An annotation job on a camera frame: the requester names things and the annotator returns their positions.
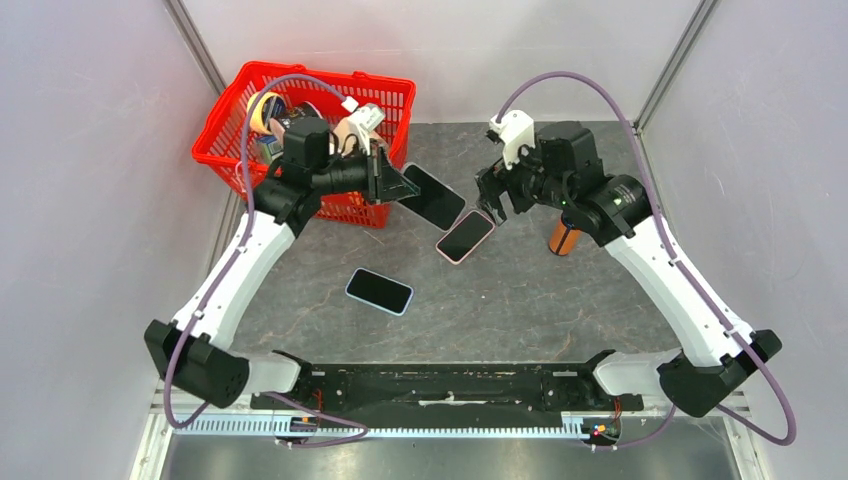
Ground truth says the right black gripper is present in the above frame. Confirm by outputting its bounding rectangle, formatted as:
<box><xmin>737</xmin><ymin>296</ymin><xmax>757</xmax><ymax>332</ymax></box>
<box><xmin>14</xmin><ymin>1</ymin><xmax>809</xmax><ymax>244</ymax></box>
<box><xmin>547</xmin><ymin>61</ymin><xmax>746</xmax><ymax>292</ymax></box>
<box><xmin>475</xmin><ymin>132</ymin><xmax>573</xmax><ymax>225</ymax></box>

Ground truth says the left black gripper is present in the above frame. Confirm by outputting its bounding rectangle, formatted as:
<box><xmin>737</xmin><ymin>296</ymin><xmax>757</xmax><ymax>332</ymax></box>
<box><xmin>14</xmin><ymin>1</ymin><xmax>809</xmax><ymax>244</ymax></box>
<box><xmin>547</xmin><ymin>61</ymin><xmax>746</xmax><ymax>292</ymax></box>
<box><xmin>312</xmin><ymin>139</ymin><xmax>420</xmax><ymax>206</ymax></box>

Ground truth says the clear phone case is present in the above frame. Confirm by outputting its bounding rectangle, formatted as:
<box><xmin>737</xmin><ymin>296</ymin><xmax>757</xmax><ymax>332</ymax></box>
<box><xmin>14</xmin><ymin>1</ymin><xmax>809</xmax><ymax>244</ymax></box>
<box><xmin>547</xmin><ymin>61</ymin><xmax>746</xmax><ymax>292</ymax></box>
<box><xmin>397</xmin><ymin>162</ymin><xmax>468</xmax><ymax>232</ymax></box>

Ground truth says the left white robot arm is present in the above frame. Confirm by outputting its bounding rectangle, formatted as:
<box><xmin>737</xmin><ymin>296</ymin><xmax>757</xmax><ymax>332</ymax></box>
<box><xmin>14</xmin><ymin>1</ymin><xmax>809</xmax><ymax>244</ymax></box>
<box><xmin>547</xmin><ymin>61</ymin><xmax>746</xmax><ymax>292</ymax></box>
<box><xmin>144</xmin><ymin>117</ymin><xmax>420</xmax><ymax>409</ymax></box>

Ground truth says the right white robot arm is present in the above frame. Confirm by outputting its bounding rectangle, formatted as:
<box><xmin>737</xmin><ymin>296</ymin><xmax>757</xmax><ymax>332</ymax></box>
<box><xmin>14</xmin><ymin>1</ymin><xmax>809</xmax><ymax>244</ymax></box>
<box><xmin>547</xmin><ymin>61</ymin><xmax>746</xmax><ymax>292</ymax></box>
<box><xmin>475</xmin><ymin>115</ymin><xmax>782</xmax><ymax>417</ymax></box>

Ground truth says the phone in pink case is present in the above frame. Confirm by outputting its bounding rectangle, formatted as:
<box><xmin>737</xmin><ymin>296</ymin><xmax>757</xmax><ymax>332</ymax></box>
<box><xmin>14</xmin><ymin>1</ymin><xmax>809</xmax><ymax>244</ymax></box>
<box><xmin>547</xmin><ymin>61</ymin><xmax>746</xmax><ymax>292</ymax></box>
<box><xmin>436</xmin><ymin>211</ymin><xmax>496</xmax><ymax>265</ymax></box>

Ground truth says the phone in blue case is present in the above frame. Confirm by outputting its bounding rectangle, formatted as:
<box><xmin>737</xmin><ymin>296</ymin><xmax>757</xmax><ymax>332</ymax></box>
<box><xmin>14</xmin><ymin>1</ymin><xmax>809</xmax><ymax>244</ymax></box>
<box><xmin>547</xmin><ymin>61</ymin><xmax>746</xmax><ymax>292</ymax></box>
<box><xmin>345</xmin><ymin>268</ymin><xmax>414</xmax><ymax>316</ymax></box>

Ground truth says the orange bottle blue cap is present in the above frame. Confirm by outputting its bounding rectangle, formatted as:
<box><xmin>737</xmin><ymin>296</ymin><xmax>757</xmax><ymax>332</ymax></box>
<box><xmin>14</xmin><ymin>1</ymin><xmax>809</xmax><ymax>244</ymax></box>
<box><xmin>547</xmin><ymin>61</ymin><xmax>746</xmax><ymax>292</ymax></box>
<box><xmin>548</xmin><ymin>214</ymin><xmax>581</xmax><ymax>257</ymax></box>

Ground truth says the dark printed can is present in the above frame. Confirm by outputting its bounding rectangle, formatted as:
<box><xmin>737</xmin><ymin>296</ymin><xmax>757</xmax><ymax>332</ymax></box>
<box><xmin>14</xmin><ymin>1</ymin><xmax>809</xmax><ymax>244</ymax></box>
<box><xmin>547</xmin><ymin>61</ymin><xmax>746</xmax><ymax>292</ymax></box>
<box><xmin>275</xmin><ymin>101</ymin><xmax>323</xmax><ymax>130</ymax></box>

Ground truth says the blue small box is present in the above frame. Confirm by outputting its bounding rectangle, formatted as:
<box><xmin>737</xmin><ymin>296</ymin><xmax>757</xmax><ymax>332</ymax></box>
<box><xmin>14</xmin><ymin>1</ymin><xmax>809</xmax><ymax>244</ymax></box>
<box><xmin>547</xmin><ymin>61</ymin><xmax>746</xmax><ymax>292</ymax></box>
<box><xmin>254</xmin><ymin>135</ymin><xmax>283</xmax><ymax>165</ymax></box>

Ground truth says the yellow tape roll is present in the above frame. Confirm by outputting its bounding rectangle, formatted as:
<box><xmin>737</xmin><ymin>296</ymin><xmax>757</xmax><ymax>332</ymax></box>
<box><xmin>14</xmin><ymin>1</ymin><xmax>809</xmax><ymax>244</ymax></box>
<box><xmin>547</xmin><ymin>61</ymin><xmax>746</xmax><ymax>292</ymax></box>
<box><xmin>247</xmin><ymin>92</ymin><xmax>286</xmax><ymax>135</ymax></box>

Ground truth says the red plastic basket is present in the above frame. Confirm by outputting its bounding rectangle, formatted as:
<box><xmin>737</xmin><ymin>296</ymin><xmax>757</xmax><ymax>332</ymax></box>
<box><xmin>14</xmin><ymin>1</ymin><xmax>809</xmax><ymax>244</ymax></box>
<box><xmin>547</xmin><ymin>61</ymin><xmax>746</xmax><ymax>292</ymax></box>
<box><xmin>191</xmin><ymin>61</ymin><xmax>416</xmax><ymax>229</ymax></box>

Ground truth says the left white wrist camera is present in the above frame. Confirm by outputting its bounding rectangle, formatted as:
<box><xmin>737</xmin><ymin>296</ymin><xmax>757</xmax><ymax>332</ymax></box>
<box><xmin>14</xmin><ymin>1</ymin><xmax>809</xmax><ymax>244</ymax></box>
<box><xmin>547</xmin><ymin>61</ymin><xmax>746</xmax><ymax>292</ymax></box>
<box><xmin>339</xmin><ymin>103</ymin><xmax>386</xmax><ymax>153</ymax></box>

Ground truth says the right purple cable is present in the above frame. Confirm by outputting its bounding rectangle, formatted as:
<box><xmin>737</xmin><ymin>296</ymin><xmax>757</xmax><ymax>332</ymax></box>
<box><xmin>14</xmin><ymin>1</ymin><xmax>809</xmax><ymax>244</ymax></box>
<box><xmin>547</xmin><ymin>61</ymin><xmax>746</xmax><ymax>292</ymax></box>
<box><xmin>493</xmin><ymin>70</ymin><xmax>798</xmax><ymax>452</ymax></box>

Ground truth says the purple cable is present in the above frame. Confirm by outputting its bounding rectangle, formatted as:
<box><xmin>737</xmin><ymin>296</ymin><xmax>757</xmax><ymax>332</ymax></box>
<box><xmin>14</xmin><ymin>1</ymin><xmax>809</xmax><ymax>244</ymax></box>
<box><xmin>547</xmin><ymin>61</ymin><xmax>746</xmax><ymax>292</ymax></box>
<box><xmin>493</xmin><ymin>70</ymin><xmax>798</xmax><ymax>452</ymax></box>
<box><xmin>162</xmin><ymin>73</ymin><xmax>370</xmax><ymax>450</ymax></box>

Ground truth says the white toothed cable duct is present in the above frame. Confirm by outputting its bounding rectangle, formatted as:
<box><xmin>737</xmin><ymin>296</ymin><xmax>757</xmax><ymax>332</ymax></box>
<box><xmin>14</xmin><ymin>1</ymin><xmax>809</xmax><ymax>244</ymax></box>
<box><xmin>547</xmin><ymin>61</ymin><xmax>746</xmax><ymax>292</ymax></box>
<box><xmin>178</xmin><ymin>413</ymin><xmax>590</xmax><ymax>441</ymax></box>

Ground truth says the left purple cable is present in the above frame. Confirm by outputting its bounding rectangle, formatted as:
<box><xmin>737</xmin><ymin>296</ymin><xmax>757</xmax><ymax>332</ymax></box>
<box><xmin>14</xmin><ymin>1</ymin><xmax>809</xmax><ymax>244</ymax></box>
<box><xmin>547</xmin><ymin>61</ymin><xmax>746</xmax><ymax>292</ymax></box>
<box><xmin>162</xmin><ymin>73</ymin><xmax>370</xmax><ymax>450</ymax></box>

